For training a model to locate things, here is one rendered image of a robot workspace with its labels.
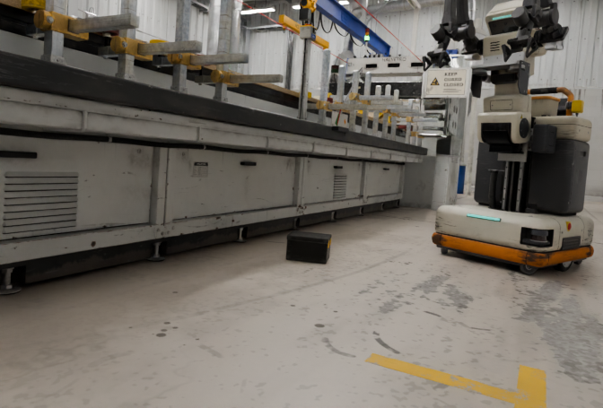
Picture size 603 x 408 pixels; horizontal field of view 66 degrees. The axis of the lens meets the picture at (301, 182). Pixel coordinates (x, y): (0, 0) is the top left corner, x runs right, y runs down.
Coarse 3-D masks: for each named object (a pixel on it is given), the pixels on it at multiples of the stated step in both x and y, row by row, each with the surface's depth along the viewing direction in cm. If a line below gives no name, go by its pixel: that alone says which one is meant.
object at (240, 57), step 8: (192, 56) 173; (200, 56) 171; (208, 56) 169; (216, 56) 168; (224, 56) 166; (232, 56) 164; (240, 56) 163; (248, 56) 164; (160, 64) 180; (168, 64) 179; (192, 64) 174; (200, 64) 173; (208, 64) 172; (216, 64) 171; (224, 64) 169
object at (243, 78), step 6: (198, 78) 203; (204, 78) 202; (210, 78) 201; (234, 78) 195; (240, 78) 193; (246, 78) 192; (252, 78) 190; (258, 78) 189; (264, 78) 188; (270, 78) 186; (276, 78) 185; (282, 78) 186; (198, 84) 205
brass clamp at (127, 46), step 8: (112, 40) 147; (120, 40) 145; (128, 40) 148; (136, 40) 151; (112, 48) 147; (120, 48) 146; (128, 48) 148; (136, 48) 151; (136, 56) 153; (144, 56) 154; (152, 56) 157
